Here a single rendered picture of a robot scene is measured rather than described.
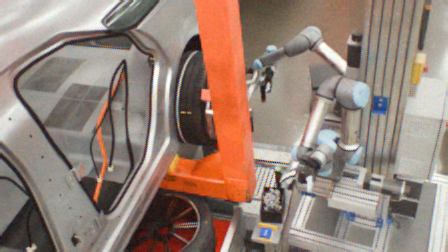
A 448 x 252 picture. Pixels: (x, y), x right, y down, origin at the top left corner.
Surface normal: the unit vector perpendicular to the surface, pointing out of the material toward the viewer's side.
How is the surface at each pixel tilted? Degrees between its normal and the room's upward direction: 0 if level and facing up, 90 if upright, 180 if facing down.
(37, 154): 80
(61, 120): 10
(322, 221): 0
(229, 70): 90
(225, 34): 90
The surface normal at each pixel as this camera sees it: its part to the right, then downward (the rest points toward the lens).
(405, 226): -0.12, -0.74
